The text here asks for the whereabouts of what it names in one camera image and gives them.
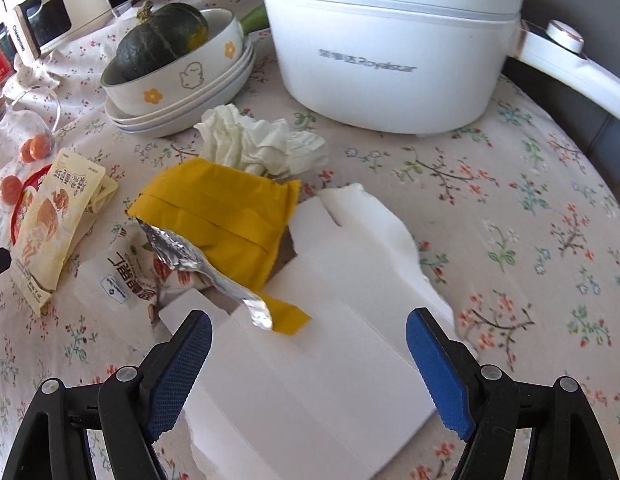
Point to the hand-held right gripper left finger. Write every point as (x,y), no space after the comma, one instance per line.
(177,375)

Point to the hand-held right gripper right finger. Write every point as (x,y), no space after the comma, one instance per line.
(440,375)

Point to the white carton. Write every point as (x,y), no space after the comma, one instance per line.
(315,385)

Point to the beige snack packet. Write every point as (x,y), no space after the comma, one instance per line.
(44,240)

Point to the small orange fruit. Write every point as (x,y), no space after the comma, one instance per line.
(27,153)
(39,144)
(10,187)

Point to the white foil-lined snack packet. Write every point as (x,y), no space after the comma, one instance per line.
(124,275)

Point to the clear plastic bag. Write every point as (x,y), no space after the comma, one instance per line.
(19,125)

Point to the yellow foil snack bag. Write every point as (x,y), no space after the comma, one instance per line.
(214,210)

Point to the white plate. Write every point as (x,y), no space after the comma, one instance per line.
(139,122)
(159,132)
(242,67)

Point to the dark glass jar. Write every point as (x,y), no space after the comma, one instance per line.
(4,42)

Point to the crumpled white tissue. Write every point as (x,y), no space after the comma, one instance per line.
(260,140)

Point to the white flower print bowl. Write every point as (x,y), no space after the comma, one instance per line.
(189,82)

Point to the dark green squash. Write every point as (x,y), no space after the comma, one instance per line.
(154,42)

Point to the white electric cooking pot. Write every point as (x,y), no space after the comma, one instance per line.
(390,70)

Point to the green vegetable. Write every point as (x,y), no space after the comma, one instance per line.
(254,20)

